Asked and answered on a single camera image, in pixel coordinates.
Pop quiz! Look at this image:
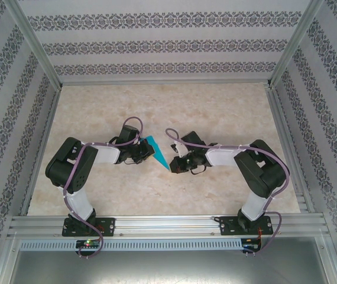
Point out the teal square paper sheet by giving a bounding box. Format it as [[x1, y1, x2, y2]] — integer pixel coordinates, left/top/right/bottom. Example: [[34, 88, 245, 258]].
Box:
[[142, 135, 170, 170]]

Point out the grey metal sheet panel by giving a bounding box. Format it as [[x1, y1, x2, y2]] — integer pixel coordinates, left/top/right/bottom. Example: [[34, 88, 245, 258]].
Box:
[[8, 250, 333, 284]]

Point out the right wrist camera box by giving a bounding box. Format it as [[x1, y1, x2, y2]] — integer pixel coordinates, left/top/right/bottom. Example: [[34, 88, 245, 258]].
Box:
[[170, 141, 189, 158]]

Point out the aluminium mounting rail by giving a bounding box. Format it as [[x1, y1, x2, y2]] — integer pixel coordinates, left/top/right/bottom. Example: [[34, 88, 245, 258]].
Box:
[[7, 215, 331, 238]]

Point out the aluminium table edge rail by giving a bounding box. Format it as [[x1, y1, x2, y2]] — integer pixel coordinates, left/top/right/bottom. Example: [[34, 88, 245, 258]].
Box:
[[263, 83, 316, 214], [18, 85, 63, 217], [57, 79, 273, 87]]

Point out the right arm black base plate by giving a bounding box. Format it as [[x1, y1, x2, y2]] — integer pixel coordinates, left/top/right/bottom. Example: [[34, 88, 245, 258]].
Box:
[[219, 215, 274, 237]]

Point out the grey slotted cable duct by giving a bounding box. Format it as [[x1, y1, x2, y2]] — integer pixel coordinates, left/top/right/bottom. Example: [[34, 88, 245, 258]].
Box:
[[18, 238, 263, 252]]

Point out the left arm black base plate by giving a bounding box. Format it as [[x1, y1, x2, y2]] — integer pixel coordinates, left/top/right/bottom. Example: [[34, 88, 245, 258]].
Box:
[[61, 217, 116, 237]]

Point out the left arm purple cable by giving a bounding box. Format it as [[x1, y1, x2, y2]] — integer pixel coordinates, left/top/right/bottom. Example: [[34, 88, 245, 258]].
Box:
[[63, 117, 144, 260]]

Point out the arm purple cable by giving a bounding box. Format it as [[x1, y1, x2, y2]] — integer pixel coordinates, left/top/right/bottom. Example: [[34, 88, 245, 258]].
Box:
[[63, 117, 144, 260], [164, 127, 291, 257]]

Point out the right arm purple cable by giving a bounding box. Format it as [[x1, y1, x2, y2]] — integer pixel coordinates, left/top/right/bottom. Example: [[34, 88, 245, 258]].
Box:
[[164, 127, 291, 257]]

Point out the aluminium corner post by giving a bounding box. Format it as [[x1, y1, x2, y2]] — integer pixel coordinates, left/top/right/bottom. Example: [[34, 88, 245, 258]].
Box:
[[4, 0, 63, 91], [266, 0, 325, 89]]

